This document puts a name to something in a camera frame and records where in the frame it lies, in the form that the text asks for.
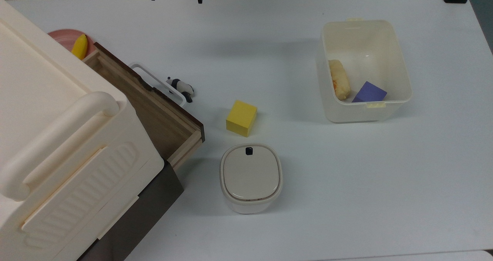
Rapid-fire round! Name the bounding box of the white drawer handle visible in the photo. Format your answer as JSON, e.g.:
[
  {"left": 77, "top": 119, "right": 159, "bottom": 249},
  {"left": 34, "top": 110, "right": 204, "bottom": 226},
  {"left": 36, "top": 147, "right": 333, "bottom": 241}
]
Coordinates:
[{"left": 129, "top": 62, "right": 188, "bottom": 107}]

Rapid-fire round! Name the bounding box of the toy bread loaf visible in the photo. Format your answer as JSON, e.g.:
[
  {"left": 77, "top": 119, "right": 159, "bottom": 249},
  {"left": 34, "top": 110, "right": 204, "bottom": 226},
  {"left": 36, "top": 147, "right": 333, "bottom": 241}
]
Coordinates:
[{"left": 328, "top": 59, "right": 351, "bottom": 101}]

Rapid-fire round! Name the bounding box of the dark wood drawer cabinet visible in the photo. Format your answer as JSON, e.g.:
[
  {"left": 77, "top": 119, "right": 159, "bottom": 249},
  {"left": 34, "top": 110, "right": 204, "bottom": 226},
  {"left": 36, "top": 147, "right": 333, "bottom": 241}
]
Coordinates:
[{"left": 77, "top": 163, "right": 184, "bottom": 261}]

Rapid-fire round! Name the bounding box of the yellow foam cube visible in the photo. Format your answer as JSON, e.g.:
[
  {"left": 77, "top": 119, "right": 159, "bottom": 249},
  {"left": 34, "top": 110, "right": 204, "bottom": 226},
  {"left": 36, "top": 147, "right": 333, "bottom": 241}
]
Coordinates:
[{"left": 226, "top": 100, "right": 258, "bottom": 138}]

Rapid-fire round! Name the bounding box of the pink plate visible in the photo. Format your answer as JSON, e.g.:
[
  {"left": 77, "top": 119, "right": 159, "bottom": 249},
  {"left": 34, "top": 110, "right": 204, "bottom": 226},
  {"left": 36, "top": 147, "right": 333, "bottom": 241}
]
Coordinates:
[{"left": 47, "top": 29, "right": 97, "bottom": 59}]

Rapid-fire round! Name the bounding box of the cream storage box with handles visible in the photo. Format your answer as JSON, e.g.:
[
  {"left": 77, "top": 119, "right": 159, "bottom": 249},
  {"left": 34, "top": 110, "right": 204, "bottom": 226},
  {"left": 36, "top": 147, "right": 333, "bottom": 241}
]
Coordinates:
[{"left": 0, "top": 0, "right": 165, "bottom": 261}]

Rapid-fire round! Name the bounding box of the purple foam block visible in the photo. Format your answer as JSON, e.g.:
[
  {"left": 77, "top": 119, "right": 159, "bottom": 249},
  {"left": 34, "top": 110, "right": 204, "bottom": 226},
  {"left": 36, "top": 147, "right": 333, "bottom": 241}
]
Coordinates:
[{"left": 352, "top": 81, "right": 387, "bottom": 103}]

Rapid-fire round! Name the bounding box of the small panda toy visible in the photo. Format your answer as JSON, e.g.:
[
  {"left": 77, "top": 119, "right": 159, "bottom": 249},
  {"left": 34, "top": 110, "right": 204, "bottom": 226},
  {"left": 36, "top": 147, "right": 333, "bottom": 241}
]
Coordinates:
[{"left": 166, "top": 77, "right": 195, "bottom": 103}]

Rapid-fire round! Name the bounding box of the wooden drawer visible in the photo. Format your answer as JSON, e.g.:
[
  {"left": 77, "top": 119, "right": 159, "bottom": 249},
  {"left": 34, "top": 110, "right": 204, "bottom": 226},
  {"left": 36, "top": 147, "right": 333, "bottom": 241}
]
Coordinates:
[{"left": 83, "top": 42, "right": 205, "bottom": 173}]

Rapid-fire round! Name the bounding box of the cream lidded canister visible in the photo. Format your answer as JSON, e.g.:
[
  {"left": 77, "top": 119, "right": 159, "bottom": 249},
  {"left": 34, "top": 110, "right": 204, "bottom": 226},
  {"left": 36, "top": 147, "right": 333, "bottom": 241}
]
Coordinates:
[{"left": 220, "top": 143, "right": 283, "bottom": 214}]

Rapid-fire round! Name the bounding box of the yellow toy banana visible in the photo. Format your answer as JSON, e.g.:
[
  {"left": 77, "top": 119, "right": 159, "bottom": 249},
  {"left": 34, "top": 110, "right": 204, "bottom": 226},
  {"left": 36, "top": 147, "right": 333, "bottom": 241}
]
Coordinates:
[{"left": 71, "top": 34, "right": 88, "bottom": 60}]

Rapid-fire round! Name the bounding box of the cream open plastic bin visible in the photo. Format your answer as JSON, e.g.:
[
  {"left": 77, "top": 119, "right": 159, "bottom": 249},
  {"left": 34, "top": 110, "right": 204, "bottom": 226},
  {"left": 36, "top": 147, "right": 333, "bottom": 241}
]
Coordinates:
[{"left": 316, "top": 17, "right": 413, "bottom": 123}]

